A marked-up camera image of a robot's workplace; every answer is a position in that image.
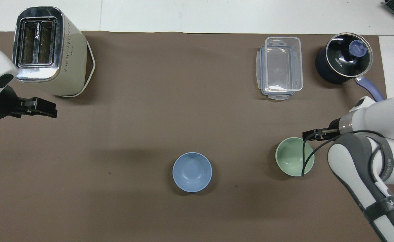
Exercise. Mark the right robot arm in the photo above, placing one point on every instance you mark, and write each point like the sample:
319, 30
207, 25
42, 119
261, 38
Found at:
378, 117

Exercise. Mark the glass pot lid blue knob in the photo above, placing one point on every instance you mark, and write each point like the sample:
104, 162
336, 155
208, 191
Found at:
345, 57

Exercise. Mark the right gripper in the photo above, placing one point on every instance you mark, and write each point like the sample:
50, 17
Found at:
334, 127

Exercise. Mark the cream and chrome toaster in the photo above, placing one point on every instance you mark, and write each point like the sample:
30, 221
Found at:
66, 57

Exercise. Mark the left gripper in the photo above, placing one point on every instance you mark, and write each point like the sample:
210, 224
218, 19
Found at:
2, 104

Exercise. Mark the blue bowl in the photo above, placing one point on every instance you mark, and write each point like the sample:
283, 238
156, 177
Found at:
192, 172

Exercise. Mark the clear container lid blue seal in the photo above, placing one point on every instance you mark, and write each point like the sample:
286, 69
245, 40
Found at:
277, 96

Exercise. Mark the green bowl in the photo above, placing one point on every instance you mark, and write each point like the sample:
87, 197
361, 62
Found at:
292, 158

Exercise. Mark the clear plastic food container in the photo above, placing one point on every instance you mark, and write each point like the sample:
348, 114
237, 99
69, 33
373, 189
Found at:
282, 65

